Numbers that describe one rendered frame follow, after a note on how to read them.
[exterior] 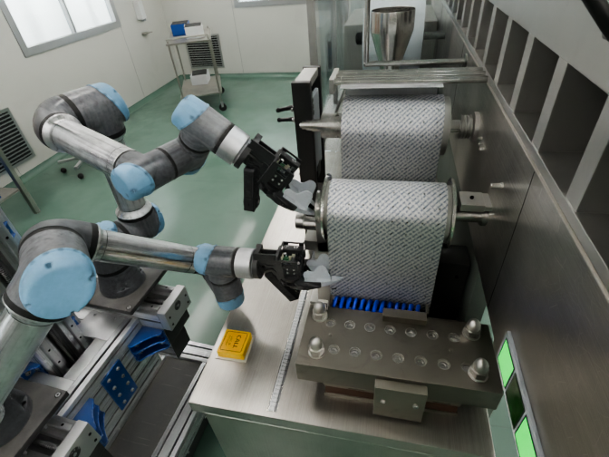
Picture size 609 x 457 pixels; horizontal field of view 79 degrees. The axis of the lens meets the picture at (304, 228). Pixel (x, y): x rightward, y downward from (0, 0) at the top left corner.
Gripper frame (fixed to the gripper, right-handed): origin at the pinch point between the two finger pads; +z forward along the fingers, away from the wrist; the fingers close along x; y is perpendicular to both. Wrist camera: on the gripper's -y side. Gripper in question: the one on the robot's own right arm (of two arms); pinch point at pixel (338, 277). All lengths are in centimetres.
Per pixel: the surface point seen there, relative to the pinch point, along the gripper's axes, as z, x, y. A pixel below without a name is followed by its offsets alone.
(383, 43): 6, 72, 35
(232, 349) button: -25.6, -12.3, -16.5
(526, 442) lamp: 29.2, -35.9, 10.5
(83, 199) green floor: -263, 174, -109
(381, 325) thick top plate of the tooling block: 10.7, -7.8, -6.0
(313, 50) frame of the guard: -24, 102, 27
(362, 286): 5.6, -0.3, -1.7
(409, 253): 15.2, -0.3, 9.6
